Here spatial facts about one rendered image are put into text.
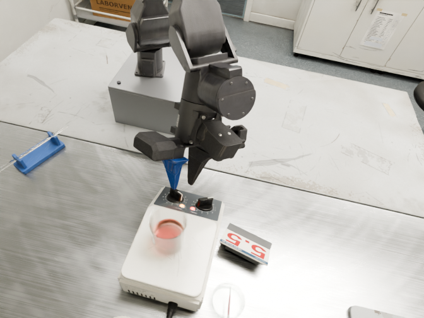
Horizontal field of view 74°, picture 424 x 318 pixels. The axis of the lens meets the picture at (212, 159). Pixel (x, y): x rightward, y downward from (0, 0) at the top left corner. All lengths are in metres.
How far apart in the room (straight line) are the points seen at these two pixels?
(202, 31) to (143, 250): 0.32
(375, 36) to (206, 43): 2.57
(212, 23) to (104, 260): 0.42
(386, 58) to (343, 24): 0.52
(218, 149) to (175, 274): 0.19
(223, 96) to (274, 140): 0.39
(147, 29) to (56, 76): 0.39
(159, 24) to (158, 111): 0.18
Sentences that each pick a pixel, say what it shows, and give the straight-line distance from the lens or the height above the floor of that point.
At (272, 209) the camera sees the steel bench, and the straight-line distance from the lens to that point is 0.61.
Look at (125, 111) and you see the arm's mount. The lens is 0.70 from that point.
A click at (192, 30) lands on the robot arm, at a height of 1.22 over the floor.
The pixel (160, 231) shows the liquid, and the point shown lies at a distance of 0.44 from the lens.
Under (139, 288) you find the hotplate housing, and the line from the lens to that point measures 0.47.
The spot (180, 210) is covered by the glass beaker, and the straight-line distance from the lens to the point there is 0.41.
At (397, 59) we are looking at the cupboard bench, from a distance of 3.10.
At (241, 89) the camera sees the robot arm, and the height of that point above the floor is 1.19.
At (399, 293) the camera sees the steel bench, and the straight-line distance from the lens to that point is 0.66.
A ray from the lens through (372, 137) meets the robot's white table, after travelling 0.88.
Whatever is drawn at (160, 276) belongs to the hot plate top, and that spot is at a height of 0.99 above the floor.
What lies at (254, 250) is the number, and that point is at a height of 0.93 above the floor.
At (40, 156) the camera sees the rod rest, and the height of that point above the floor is 0.91.
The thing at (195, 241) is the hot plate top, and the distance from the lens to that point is 0.46.
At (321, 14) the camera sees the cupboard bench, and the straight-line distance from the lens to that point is 2.77.
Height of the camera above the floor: 1.41
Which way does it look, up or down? 51 degrees down
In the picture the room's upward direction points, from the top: 10 degrees clockwise
